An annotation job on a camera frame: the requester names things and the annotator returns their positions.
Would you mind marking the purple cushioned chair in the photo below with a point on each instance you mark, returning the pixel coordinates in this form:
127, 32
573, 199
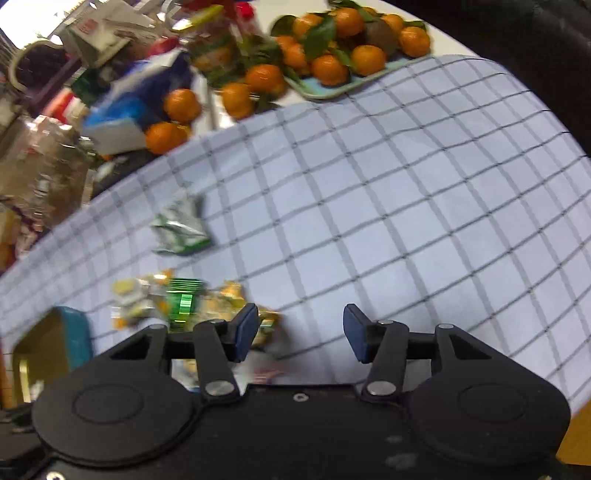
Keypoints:
39, 64

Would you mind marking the gold candy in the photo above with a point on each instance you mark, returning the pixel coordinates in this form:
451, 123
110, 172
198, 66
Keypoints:
221, 300

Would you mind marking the light green tray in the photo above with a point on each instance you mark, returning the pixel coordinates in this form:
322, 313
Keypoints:
323, 88

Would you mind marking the orange tangerine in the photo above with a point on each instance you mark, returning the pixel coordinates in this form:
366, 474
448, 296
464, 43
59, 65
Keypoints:
182, 105
265, 78
238, 99
164, 137

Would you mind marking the red round object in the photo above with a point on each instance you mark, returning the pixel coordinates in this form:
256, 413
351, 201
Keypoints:
164, 46

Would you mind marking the small green candy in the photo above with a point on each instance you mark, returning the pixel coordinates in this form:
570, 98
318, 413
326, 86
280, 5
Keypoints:
184, 300

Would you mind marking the teal tin box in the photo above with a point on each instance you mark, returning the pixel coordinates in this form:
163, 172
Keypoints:
78, 337

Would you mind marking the blue checked tablecloth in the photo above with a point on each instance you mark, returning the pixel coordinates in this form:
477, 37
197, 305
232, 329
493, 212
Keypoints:
369, 207

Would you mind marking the yellow white snack packet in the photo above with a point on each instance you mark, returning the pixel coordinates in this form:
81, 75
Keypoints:
131, 295

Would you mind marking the white cardboard box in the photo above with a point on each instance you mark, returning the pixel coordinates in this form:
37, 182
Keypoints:
92, 32

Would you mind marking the pile of leafy tangerines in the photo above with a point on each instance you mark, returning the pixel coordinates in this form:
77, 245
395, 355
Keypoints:
369, 60

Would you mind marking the black box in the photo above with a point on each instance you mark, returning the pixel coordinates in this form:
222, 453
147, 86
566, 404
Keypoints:
108, 173

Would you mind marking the blue white tissue pack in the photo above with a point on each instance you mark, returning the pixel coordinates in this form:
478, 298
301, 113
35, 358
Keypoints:
124, 110

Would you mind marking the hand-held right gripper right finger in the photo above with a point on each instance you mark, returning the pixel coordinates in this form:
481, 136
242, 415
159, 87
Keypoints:
355, 332

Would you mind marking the glass jar with yellow lid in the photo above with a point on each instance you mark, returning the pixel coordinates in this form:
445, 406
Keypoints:
212, 46

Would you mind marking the green white snack packet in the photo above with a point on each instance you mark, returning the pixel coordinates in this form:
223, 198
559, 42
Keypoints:
182, 230

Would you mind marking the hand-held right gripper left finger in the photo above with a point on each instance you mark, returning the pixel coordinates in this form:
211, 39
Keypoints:
244, 332

